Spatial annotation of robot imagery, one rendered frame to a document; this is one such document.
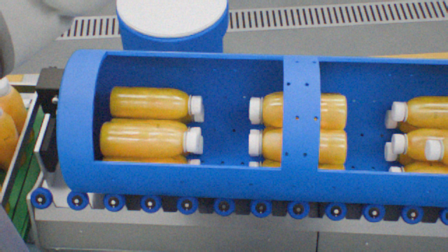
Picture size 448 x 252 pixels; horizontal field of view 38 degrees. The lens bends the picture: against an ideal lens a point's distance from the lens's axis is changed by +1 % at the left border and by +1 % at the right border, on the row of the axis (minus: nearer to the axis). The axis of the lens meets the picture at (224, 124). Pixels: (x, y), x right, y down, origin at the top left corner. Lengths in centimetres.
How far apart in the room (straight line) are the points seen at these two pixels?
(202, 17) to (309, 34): 157
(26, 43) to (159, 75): 99
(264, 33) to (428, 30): 77
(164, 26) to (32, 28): 119
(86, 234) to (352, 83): 65
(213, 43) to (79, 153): 57
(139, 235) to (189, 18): 54
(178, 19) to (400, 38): 175
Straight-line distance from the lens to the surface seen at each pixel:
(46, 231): 145
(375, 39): 316
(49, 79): 156
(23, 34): 41
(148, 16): 162
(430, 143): 127
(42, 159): 138
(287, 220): 135
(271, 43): 308
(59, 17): 42
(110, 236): 142
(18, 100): 149
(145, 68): 138
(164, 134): 123
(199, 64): 134
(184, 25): 159
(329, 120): 123
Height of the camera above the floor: 207
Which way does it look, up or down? 49 degrees down
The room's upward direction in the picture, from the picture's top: 1 degrees counter-clockwise
